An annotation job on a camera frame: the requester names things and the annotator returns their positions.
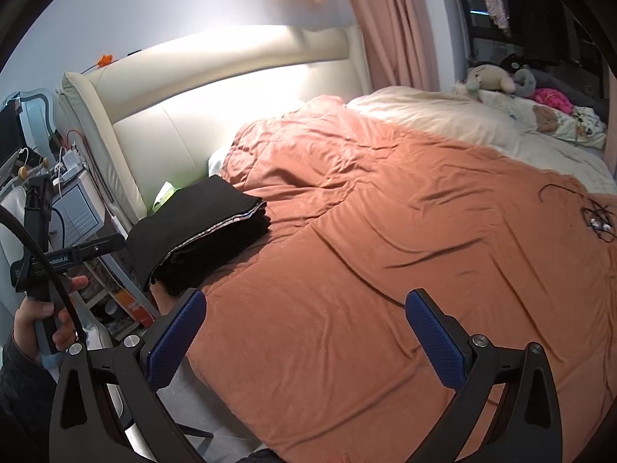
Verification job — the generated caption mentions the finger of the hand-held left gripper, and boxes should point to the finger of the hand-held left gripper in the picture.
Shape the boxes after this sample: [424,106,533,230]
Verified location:
[72,234,127,262]

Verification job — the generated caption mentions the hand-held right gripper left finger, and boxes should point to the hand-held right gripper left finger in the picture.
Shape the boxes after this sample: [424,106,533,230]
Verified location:
[48,288,208,463]

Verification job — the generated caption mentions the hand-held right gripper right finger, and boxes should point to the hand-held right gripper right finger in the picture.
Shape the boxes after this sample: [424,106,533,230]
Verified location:
[404,288,565,463]

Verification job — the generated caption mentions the black pants with patterned lining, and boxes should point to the black pants with patterned lining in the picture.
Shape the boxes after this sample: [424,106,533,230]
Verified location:
[126,175,271,298]

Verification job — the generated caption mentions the person's left forearm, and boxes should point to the person's left forearm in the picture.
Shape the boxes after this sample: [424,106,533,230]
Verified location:
[0,333,61,463]

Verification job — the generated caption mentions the person's left hand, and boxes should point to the person's left hand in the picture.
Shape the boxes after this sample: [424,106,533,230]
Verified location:
[12,275,92,368]

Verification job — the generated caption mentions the white leather chair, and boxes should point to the white leather chair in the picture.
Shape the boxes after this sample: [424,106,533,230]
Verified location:
[0,186,32,310]

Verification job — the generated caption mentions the blue-grey nightstand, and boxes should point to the blue-grey nightstand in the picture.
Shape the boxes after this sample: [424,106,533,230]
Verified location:
[48,169,131,262]

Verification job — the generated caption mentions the orange box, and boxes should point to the orange box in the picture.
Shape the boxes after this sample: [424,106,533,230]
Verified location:
[116,284,161,330]

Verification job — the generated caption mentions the light green packet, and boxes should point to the light green packet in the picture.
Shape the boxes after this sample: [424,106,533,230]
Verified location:
[152,181,182,214]

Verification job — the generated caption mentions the orange fleece blanket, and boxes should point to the orange fleece blanket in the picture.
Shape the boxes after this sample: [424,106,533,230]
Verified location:
[185,96,617,463]

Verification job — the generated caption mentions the white pillow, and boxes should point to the white pillow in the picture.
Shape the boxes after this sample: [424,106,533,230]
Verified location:
[207,147,243,180]

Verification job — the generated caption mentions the cream padded headboard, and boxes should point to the cream padded headboard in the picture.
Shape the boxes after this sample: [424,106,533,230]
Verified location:
[60,24,374,232]

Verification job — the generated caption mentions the white bed sheet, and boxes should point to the white bed sheet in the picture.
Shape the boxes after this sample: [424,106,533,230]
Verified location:
[511,142,616,185]

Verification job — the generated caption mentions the cream duvet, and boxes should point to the cream duvet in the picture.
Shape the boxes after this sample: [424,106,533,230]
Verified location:
[346,86,526,157]

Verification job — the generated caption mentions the bear print quilt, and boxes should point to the bear print quilt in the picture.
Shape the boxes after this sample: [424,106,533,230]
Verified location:
[477,89,608,151]

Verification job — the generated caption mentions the pink plush cloth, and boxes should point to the pink plush cloth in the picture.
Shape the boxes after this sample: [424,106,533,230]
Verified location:
[533,88,575,115]

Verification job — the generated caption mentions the beige stuffed toy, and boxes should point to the beige stuffed toy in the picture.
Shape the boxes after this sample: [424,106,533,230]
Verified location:
[453,64,516,98]

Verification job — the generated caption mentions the grey stuffed toy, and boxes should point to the grey stuffed toy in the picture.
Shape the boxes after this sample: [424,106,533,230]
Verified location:
[511,68,539,98]

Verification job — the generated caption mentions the dark window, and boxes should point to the dark window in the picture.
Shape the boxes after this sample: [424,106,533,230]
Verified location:
[448,0,613,102]

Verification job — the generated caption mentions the pink curtain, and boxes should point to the pink curtain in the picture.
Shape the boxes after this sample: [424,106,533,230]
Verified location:
[335,0,470,95]

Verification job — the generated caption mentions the light blue mirror frame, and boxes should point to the light blue mirror frame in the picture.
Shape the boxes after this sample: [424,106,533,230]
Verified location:
[0,88,57,156]

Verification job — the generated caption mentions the black cable tangle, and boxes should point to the black cable tangle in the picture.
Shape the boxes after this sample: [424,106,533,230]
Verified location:
[539,183,617,245]

